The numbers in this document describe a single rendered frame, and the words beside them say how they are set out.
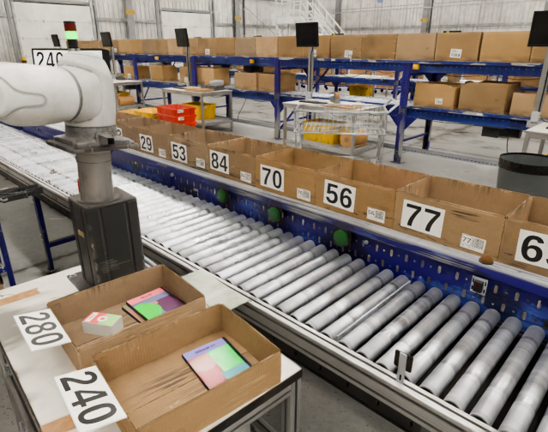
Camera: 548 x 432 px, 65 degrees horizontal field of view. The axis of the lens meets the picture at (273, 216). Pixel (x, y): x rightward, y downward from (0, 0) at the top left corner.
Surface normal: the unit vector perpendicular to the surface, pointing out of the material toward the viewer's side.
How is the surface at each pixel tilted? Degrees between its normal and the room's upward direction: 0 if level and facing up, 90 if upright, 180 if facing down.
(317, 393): 0
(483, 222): 90
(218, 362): 0
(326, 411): 0
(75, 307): 89
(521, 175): 95
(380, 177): 89
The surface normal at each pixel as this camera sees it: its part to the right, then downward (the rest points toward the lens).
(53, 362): 0.00, -0.93
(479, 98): -0.73, 0.24
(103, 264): 0.67, 0.27
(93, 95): 0.91, 0.18
